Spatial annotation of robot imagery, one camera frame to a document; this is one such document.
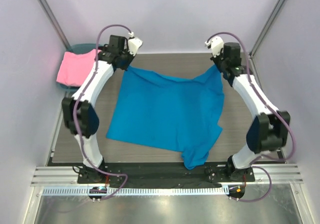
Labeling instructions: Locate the blue t shirt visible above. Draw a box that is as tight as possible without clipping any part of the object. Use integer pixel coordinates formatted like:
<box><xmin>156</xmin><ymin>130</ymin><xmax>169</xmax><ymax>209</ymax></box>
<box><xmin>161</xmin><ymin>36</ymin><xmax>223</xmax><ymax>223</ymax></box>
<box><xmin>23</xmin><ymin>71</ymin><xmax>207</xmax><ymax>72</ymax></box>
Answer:
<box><xmin>106</xmin><ymin>66</ymin><xmax>225</xmax><ymax>170</ymax></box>

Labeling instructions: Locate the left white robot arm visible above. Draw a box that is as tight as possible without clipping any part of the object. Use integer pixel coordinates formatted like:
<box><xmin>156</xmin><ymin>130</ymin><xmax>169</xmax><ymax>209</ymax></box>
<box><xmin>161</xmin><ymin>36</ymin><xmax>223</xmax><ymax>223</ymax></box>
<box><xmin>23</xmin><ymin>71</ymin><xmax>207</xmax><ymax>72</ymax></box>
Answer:
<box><xmin>61</xmin><ymin>33</ymin><xmax>143</xmax><ymax>183</ymax></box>

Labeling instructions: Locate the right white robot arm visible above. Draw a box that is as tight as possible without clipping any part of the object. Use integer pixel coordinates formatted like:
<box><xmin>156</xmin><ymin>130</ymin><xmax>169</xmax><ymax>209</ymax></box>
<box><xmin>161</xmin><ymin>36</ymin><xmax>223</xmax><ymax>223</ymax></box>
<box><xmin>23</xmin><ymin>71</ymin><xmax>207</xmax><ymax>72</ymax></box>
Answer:
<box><xmin>205</xmin><ymin>36</ymin><xmax>291</xmax><ymax>183</ymax></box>

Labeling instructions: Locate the teal plastic basin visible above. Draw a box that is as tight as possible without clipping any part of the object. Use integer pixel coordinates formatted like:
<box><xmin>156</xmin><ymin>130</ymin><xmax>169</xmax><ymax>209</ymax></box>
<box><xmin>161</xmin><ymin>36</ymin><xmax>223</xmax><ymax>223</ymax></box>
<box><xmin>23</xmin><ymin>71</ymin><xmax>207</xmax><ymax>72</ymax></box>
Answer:
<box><xmin>57</xmin><ymin>43</ymin><xmax>96</xmax><ymax>93</ymax></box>

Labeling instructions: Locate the pink folded t shirt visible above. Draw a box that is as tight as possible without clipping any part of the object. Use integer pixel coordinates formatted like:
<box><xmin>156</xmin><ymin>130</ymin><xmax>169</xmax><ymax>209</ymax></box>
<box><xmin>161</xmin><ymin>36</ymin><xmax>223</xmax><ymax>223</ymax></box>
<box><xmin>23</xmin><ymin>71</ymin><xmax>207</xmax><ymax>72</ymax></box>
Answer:
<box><xmin>56</xmin><ymin>49</ymin><xmax>96</xmax><ymax>87</ymax></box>

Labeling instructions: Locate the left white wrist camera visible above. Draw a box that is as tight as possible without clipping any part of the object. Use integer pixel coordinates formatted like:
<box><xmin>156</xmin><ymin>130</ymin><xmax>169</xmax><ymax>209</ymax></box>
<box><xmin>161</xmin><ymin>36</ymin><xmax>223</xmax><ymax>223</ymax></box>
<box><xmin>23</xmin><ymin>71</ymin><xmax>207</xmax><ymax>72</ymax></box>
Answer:
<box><xmin>127</xmin><ymin>31</ymin><xmax>143</xmax><ymax>56</ymax></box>

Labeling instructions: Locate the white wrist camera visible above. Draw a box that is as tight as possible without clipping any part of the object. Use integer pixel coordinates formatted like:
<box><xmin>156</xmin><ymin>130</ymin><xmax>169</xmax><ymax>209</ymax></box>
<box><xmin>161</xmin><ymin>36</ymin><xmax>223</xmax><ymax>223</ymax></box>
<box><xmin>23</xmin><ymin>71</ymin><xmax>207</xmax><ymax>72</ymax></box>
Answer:
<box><xmin>205</xmin><ymin>36</ymin><xmax>224</xmax><ymax>57</ymax></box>
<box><xmin>127</xmin><ymin>31</ymin><xmax>143</xmax><ymax>56</ymax></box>

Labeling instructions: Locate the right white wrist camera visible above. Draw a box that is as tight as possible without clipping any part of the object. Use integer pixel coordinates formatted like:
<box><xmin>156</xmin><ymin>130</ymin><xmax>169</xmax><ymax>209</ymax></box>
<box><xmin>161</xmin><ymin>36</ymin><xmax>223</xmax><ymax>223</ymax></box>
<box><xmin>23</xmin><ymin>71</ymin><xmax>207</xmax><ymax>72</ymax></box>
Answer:
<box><xmin>205</xmin><ymin>36</ymin><xmax>224</xmax><ymax>57</ymax></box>

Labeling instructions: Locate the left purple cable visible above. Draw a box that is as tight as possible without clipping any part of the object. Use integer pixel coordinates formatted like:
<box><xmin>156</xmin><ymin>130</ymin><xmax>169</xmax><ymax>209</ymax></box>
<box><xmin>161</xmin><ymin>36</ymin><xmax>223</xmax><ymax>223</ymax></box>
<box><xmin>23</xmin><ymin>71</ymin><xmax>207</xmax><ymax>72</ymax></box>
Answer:
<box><xmin>72</xmin><ymin>24</ymin><xmax>135</xmax><ymax>201</ymax></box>

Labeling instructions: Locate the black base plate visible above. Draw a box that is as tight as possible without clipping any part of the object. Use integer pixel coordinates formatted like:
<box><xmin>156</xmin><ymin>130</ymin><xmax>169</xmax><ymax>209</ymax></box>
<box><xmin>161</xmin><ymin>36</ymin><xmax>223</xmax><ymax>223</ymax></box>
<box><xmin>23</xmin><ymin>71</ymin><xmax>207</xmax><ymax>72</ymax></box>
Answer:
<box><xmin>76</xmin><ymin>162</ymin><xmax>256</xmax><ymax>190</ymax></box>

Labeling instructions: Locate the aluminium frame rail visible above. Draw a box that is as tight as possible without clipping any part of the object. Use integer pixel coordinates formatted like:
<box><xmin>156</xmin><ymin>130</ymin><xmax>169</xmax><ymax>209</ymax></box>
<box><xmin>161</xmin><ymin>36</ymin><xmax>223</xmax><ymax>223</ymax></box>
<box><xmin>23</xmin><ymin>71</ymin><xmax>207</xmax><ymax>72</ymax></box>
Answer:
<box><xmin>31</xmin><ymin>163</ymin><xmax>304</xmax><ymax>186</ymax></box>

